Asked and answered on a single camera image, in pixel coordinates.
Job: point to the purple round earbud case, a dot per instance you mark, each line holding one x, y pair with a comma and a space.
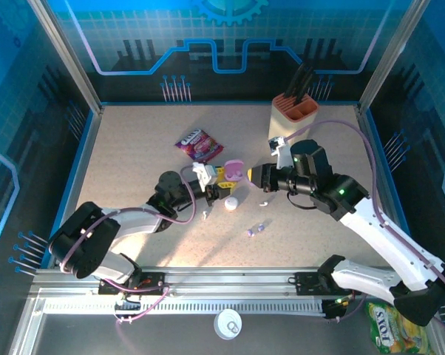
234, 169

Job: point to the white round earbud case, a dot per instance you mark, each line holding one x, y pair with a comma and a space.
231, 204

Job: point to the white earbud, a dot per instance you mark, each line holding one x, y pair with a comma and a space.
263, 202
205, 213

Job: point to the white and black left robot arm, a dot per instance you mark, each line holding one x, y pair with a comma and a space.
134, 223

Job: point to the purple berries candy bag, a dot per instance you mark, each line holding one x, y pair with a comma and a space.
200, 144

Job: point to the beige orange knife block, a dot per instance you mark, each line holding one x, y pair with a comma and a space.
289, 118

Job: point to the white can lid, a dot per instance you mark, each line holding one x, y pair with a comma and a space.
228, 324

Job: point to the green yellow candy bag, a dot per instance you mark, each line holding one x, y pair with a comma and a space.
389, 333

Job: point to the aluminium table side rail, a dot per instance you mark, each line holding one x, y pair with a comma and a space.
83, 177

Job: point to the long aluminium mounting rail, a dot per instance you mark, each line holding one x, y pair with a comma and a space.
226, 275

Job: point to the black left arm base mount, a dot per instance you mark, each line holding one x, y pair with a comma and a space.
152, 283

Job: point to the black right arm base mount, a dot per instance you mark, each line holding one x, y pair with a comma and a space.
307, 283

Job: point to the aluminium frame post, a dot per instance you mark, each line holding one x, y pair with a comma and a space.
390, 59
69, 59

